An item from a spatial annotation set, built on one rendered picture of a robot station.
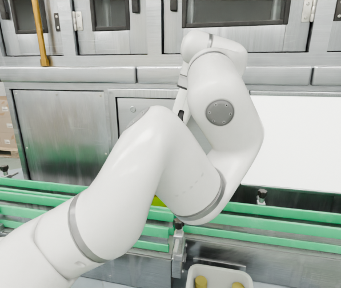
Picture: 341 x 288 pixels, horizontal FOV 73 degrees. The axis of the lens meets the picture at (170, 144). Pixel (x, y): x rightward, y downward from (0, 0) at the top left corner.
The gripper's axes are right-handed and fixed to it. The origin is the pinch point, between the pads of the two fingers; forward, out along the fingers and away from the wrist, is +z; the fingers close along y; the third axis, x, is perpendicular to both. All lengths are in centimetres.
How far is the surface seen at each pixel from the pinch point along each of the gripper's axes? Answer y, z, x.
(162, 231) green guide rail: 13.9, 22.4, 4.8
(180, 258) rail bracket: 16.5, 26.7, 11.5
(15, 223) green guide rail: 13, 40, -41
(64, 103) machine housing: -17, 6, -48
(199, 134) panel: -12.4, -0.1, 6.5
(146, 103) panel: -12.6, -5.1, -14.4
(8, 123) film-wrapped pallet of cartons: -242, 140, -288
